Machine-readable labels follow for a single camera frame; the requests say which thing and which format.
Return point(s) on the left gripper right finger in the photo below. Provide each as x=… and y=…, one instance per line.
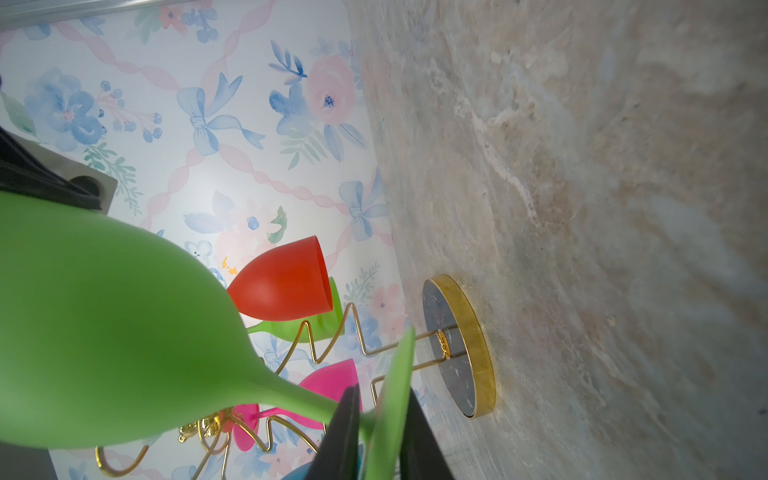
x=420, y=456

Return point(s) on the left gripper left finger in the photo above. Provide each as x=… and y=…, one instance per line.
x=337, y=458

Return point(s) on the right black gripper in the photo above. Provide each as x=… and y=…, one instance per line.
x=23, y=174

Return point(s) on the red wine glass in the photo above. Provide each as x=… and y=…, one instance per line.
x=286, y=283

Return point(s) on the bright blue wine glass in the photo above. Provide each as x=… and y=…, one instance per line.
x=297, y=473

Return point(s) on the pink wine glass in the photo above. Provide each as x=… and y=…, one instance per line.
x=330, y=381

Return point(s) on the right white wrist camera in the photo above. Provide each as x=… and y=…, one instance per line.
x=91, y=180

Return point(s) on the left aluminium corner post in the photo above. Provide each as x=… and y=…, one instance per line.
x=23, y=13

